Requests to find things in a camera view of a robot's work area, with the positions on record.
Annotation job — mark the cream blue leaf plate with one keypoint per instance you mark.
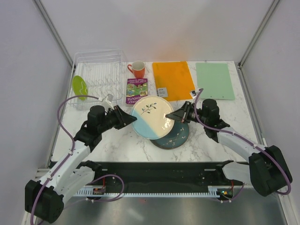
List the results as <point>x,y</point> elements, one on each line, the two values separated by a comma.
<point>152,122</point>

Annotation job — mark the white wire dish rack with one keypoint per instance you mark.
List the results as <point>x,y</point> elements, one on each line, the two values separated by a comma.
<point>103,72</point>

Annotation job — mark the orange cutting board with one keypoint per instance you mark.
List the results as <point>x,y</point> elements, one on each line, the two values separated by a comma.
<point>173,80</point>

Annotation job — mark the left aluminium frame post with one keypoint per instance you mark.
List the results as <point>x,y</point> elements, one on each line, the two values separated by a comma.
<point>49,23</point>

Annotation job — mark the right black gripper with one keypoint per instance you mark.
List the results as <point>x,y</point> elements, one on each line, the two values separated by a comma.
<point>182,114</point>

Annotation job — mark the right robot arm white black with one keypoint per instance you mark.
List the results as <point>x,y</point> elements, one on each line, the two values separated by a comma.
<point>266,169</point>

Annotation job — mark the white slotted cable duct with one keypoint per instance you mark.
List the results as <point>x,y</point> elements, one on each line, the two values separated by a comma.
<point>97,192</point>

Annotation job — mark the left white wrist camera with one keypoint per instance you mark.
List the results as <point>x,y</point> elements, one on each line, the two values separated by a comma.
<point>106,102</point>

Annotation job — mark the light green cutting board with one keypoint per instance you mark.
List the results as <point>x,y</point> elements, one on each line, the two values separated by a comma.
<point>215,80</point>

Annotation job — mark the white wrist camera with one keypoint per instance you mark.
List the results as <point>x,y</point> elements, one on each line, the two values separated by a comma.
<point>106,102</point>
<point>195,93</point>

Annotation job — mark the aluminium frame post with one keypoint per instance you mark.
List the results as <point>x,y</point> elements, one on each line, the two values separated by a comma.
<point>49,23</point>
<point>264,22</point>

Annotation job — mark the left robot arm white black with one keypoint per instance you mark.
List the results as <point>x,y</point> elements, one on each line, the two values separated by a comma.
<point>47,197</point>

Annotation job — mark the orange mug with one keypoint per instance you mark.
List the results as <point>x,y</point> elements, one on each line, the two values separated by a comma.
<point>137,68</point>

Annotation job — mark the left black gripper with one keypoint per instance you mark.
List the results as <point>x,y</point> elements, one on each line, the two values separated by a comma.
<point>123,119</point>

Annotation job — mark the dark blue floral plate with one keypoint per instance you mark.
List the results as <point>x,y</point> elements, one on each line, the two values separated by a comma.
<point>175,138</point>

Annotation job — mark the right aluminium frame post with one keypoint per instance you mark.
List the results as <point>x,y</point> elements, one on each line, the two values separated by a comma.
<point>264,22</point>

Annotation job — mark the green white plate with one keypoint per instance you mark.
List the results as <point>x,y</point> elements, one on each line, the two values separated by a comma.
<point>79,87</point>

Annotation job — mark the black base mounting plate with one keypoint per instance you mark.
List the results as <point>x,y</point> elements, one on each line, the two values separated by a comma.
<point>160,176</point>

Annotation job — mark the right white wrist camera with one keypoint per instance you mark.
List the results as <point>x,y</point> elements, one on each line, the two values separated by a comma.
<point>195,93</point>

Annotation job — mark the purple treehouse book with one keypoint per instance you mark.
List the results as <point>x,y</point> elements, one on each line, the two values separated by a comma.
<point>136,89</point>

